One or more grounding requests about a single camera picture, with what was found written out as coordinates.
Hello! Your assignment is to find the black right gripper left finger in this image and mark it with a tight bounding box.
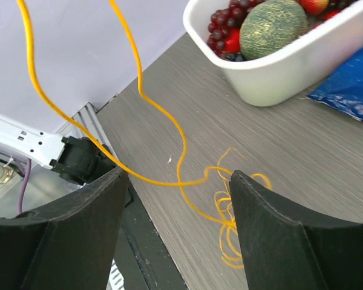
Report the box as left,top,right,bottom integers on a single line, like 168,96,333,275
0,168,129,289

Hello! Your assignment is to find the yellow wires bundle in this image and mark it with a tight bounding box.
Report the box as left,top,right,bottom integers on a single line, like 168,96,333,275
16,0,273,269

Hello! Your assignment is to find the small watermelon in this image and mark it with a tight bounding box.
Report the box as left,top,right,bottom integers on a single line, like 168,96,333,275
240,1,308,60

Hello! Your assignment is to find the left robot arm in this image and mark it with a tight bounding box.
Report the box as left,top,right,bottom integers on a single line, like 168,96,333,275
0,114,116,185

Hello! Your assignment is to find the lower purple grape bunch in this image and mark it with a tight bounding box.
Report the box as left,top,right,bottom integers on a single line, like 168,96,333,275
206,0,264,62

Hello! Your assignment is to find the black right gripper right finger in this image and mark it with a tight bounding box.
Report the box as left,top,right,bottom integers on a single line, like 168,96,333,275
230,170,363,289

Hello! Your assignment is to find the blue Doritos chip bag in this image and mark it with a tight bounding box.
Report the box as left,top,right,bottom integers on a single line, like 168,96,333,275
307,48,363,121

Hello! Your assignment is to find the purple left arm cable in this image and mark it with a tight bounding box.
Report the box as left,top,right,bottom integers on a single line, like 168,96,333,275
16,156,33,214

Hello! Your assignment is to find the white fruit basket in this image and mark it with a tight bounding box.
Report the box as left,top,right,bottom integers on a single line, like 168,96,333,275
183,0,363,107

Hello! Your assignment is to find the white slotted cable duct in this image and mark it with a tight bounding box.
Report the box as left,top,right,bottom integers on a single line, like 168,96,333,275
106,260,125,290

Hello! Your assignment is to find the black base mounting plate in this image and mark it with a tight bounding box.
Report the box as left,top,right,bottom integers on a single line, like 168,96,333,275
114,184,188,290

